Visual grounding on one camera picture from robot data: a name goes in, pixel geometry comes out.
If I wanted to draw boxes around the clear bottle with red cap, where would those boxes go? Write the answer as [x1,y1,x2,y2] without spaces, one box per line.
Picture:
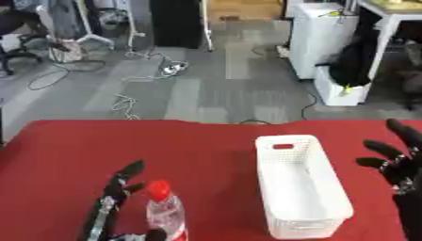
[145,179,190,241]

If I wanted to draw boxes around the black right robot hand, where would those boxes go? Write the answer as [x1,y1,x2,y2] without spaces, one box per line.
[354,118,422,241]

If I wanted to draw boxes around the white perforated plastic basket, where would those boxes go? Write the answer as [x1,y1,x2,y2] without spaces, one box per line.
[253,134,356,240]

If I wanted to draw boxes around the black floor cable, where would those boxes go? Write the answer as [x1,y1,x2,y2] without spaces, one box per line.
[26,59,109,92]

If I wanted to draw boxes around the black cabinet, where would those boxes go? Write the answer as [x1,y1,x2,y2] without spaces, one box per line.
[148,0,206,50]

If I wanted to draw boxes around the white box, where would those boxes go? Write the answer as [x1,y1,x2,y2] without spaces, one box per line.
[313,65,373,107]

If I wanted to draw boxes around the white power strip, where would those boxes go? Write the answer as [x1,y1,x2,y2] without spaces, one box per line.
[159,62,190,76]

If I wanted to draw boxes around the white stand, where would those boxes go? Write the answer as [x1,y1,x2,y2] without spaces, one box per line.
[71,0,118,51]

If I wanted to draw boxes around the black office chair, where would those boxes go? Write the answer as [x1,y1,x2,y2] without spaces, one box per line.
[0,8,52,76]

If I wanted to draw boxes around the white rope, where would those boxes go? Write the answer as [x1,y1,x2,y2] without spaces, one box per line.
[110,93,142,121]

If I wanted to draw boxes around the white table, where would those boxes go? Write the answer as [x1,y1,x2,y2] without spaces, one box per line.
[357,0,422,79]

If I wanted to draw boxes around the white cabinet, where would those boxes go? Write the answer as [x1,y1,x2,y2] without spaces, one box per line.
[286,2,362,80]

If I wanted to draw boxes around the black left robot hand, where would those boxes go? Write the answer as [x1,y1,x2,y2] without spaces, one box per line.
[77,159,170,241]

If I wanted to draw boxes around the black bag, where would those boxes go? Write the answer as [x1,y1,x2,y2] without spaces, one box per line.
[315,34,381,88]

